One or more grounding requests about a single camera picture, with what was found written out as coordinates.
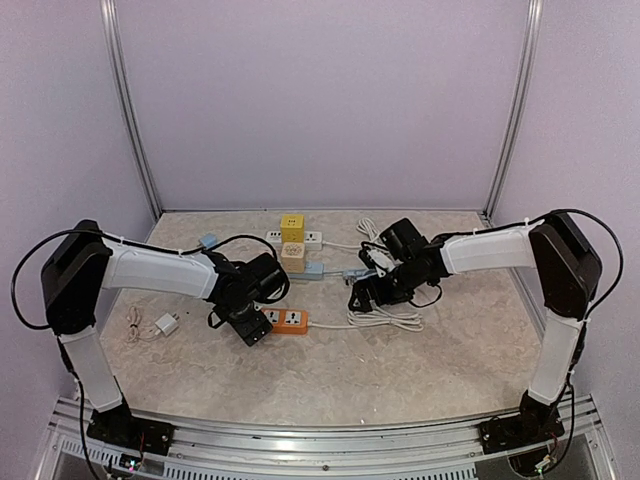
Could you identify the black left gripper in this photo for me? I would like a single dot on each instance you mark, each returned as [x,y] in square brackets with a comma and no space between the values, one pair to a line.
[253,331]

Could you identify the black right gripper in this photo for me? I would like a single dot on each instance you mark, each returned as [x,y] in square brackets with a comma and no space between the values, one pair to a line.
[373,291]

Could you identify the orange power strip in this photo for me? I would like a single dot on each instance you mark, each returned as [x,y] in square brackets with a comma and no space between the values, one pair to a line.
[297,322]

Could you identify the blue power strip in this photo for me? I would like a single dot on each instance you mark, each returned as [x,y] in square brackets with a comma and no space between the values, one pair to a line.
[316,271]

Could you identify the white power strip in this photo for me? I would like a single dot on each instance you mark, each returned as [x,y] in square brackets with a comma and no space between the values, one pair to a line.
[315,241]

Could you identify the white charger with cable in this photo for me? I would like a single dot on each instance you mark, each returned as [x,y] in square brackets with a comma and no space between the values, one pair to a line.
[164,326]

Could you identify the beige cube socket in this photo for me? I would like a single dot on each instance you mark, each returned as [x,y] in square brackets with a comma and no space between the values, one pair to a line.
[293,257]

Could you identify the blue plug adapter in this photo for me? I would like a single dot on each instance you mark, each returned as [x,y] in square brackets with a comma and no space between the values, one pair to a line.
[208,241]

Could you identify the yellow cube socket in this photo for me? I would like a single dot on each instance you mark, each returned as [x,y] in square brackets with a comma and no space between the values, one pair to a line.
[292,228]

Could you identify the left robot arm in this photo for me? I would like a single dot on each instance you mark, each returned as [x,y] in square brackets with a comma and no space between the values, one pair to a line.
[88,261]

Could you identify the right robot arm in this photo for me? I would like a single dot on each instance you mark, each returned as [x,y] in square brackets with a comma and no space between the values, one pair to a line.
[568,268]

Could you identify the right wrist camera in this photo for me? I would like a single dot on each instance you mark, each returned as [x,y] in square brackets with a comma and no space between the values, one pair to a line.
[377,258]

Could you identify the front aluminium rail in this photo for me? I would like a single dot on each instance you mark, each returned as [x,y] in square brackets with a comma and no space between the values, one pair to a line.
[204,449]

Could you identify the right aluminium frame post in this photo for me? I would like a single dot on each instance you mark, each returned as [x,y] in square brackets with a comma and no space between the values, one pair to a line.
[517,108]

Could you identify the aluminium frame post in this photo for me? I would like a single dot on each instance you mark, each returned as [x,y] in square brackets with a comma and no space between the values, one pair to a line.
[517,108]
[115,51]

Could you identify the left aluminium frame post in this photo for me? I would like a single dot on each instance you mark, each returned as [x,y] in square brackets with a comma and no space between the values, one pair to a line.
[115,51]

